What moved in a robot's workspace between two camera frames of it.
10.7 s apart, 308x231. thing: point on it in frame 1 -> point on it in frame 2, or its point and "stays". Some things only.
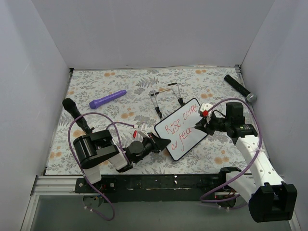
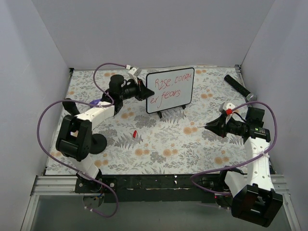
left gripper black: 154,142 -> 139,89
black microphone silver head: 250,96 stays
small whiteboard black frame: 178,127 -> 173,89
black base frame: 154,188 stays
